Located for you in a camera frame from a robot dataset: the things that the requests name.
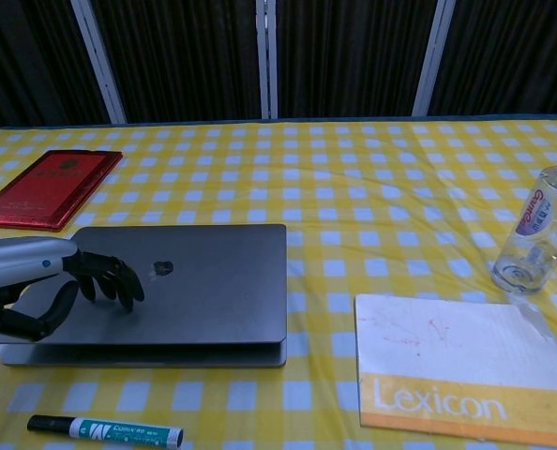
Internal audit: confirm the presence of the yellow white checkered tablecloth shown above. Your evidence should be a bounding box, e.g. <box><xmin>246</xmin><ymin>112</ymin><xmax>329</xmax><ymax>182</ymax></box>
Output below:
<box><xmin>0</xmin><ymin>118</ymin><xmax>557</xmax><ymax>450</ymax></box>

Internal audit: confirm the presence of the black teal marker pen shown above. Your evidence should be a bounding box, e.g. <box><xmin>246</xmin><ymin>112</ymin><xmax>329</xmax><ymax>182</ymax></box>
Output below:
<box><xmin>26</xmin><ymin>413</ymin><xmax>185</xmax><ymax>447</ymax></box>

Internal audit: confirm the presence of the white frame post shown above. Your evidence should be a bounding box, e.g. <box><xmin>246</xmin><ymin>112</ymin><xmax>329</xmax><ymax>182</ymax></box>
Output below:
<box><xmin>69</xmin><ymin>0</ymin><xmax>128</xmax><ymax>125</ymax></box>
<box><xmin>255</xmin><ymin>0</ymin><xmax>279</xmax><ymax>119</ymax></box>
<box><xmin>411</xmin><ymin>0</ymin><xmax>457</xmax><ymax>117</ymax></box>

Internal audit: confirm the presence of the white yellow Lexicon notebook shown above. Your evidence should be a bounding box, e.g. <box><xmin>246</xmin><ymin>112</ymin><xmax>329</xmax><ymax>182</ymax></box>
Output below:
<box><xmin>354</xmin><ymin>292</ymin><xmax>557</xmax><ymax>449</ymax></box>

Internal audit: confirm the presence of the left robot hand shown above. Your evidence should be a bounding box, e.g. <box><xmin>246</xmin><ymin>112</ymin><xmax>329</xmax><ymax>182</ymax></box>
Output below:
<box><xmin>0</xmin><ymin>236</ymin><xmax>146</xmax><ymax>342</ymax></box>

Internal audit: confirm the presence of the red book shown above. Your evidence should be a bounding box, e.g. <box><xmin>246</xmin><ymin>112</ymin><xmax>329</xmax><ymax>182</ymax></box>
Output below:
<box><xmin>0</xmin><ymin>149</ymin><xmax>125</xmax><ymax>233</ymax></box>

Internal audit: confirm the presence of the grey laptop computer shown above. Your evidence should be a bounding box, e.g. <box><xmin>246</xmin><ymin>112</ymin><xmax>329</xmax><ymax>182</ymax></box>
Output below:
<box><xmin>0</xmin><ymin>223</ymin><xmax>289</xmax><ymax>368</ymax></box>

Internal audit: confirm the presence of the clear plastic water bottle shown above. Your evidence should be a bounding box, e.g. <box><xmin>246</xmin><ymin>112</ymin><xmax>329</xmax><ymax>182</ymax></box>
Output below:
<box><xmin>490</xmin><ymin>145</ymin><xmax>557</xmax><ymax>295</ymax></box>

